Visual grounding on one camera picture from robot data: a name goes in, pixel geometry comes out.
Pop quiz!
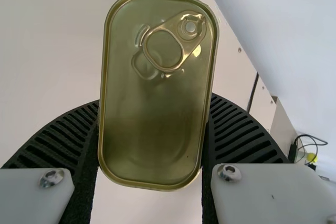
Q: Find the thin black cable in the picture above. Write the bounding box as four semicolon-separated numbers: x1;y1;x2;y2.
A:
293;134;329;156

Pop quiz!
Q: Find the rectangular gold tin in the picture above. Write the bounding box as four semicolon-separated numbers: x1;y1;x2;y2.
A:
97;0;220;191

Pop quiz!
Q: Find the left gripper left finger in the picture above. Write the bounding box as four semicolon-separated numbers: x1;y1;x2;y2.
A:
0;100;102;224

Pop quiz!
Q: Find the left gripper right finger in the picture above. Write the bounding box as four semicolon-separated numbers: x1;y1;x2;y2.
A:
198;92;336;224

